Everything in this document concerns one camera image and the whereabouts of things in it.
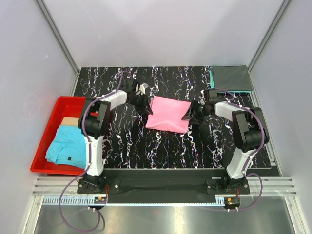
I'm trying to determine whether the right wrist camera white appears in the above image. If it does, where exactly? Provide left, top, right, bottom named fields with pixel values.
left=198, top=90, right=206, bottom=105

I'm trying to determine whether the folded dark grey t shirt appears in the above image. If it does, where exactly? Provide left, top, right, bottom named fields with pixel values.
left=211, top=65, right=253, bottom=91

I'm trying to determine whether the light blue t shirt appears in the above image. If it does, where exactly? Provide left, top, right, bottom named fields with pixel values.
left=45, top=125, right=86, bottom=170

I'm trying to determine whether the folded teal t shirt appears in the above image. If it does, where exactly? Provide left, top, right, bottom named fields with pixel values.
left=209, top=69, right=251, bottom=93

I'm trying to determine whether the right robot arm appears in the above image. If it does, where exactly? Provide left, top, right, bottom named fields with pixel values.
left=182, top=88, right=269, bottom=193

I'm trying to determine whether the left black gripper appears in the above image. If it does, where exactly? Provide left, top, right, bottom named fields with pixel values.
left=128, top=93, right=153, bottom=115

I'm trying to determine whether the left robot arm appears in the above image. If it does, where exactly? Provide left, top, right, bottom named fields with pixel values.
left=78, top=78, right=153, bottom=193

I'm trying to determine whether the right aluminium frame post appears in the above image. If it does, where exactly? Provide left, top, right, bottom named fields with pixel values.
left=247, top=0, right=293, bottom=73

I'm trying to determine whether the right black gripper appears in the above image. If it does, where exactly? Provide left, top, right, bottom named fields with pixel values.
left=181, top=100, right=211, bottom=125

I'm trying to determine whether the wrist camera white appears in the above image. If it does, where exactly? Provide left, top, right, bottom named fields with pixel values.
left=136, top=83, right=149, bottom=96
left=198, top=90, right=206, bottom=105

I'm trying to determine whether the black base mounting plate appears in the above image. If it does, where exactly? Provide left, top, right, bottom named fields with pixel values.
left=78, top=169, right=250, bottom=204

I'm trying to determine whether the aluminium frame post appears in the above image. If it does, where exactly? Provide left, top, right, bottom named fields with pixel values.
left=35, top=0, right=80, bottom=76
left=247, top=0, right=293, bottom=73

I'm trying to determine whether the left aluminium frame post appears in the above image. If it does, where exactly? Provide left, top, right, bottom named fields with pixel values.
left=35, top=0, right=80, bottom=76

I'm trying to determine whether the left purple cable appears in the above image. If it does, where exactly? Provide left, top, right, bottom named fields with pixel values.
left=58, top=70, right=134, bottom=230

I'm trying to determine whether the beige t shirt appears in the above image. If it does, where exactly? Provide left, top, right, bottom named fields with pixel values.
left=61, top=117, right=79, bottom=127

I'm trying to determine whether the pink t shirt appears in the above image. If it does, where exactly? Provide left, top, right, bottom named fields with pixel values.
left=145, top=96, right=191, bottom=134

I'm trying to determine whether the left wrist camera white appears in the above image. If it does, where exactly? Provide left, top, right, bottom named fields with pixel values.
left=136, top=83, right=149, bottom=96

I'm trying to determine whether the slotted cable duct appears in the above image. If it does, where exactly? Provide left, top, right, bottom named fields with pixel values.
left=43, top=195, right=232, bottom=208

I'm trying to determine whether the red plastic bin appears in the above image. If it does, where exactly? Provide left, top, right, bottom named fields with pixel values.
left=30, top=96, right=98, bottom=175

